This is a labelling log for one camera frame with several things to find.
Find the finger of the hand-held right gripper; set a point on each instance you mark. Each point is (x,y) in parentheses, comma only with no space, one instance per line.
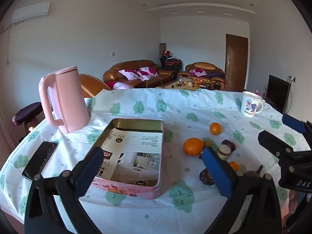
(273,142)
(292,123)

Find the brown wooden door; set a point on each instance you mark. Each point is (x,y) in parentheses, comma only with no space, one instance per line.
(236,63)

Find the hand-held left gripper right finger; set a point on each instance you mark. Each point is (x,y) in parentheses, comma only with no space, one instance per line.
(217,173)

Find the whole purple passion fruit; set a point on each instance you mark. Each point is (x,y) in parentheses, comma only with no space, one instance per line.
(253,171)

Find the white cartoon mug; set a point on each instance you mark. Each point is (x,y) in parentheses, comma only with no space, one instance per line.
(248,104)

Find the dark mangosteen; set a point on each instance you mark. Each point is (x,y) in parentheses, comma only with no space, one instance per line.
(204,176)

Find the dark round stool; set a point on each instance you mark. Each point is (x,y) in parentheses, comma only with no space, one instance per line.
(26,113)

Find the tall brown vase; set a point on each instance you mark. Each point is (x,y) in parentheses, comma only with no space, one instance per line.
(162,47)

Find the brown leather sofa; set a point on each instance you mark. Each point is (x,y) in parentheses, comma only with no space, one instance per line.
(136,65)

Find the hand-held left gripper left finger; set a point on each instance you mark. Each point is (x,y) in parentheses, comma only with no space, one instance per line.
(90,173)

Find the white air conditioner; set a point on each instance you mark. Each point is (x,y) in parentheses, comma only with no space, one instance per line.
(30,13)

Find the medium orange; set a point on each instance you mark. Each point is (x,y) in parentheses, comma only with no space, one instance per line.
(234,165)

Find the black television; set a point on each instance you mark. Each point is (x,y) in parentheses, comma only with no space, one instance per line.
(277,92)

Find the white tablecloth with green clouds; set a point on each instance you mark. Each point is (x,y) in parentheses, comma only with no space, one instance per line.
(170,117)

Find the pink electric kettle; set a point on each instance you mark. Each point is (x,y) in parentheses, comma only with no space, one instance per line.
(70,97)

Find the printed paper leaflet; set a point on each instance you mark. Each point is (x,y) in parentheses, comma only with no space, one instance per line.
(136,148)

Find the white pink floral pillow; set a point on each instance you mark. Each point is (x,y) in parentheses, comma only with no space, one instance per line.
(129,74)
(198,72)
(147,73)

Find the pink metal tin box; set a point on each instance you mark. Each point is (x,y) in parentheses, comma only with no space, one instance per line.
(136,123)

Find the small orange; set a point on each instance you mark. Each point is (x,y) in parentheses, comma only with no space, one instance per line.
(215,128)

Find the stacked red chairs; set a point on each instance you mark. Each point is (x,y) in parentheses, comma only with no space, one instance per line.
(171,62)

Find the small yellow-orange kumquat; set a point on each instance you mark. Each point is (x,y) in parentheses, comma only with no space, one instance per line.
(207,143)

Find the black smartphone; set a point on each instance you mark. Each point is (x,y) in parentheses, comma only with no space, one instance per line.
(40,159)

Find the brown leather armchair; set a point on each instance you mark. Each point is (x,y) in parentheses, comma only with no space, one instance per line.
(212,67)

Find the cluttered coffee table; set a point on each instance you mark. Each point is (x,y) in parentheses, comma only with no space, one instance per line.
(187,84)

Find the large orange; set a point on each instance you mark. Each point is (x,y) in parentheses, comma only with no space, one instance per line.
(193,147)

